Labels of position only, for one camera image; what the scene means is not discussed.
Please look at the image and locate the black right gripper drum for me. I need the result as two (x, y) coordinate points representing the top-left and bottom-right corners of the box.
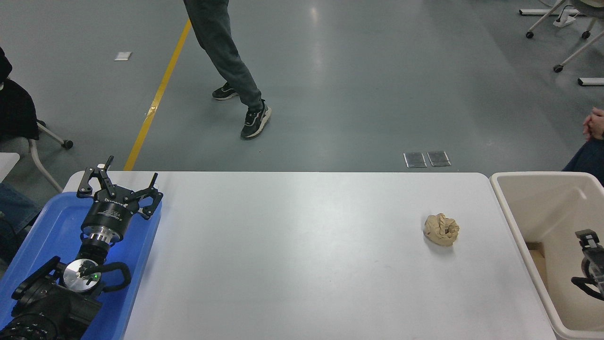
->
(583, 248), (604, 277)

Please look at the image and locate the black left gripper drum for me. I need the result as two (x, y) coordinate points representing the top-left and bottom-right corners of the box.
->
(81, 187), (142, 236)

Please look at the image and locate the tan paper ball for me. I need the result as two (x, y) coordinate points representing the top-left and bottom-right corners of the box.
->
(424, 213), (460, 247)

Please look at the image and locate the person's hand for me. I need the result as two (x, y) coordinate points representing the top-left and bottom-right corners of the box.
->
(582, 107), (604, 141)

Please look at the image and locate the blue plastic tray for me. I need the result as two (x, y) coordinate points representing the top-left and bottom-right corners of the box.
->
(0, 191), (163, 340)

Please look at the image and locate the white-legged wheeled chair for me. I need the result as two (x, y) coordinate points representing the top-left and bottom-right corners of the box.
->
(26, 120), (75, 193)

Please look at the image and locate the large pale plastic bin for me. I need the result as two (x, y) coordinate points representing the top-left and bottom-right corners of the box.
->
(489, 171), (604, 340)

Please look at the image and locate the person's leg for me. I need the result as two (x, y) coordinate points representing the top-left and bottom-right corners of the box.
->
(0, 182), (43, 265)

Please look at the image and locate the small white table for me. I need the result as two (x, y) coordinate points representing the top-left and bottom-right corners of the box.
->
(0, 152), (21, 183)

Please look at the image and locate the seated person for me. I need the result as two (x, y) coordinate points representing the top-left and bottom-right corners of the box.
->
(0, 47), (41, 143)

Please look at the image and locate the walking person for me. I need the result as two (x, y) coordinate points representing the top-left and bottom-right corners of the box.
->
(183, 0), (272, 140)

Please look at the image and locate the metal floor plate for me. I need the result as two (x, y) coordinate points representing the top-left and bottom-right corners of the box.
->
(427, 150), (452, 168)
(403, 152), (428, 169)

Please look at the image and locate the grey-legged wheeled chair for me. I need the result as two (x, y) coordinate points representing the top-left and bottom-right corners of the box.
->
(526, 0), (593, 40)
(553, 27), (604, 73)

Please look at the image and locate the white power strip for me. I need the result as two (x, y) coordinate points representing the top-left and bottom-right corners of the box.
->
(553, 8), (580, 28)

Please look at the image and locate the long white base bar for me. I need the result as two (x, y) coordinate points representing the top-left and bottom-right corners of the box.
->
(519, 8), (587, 16)

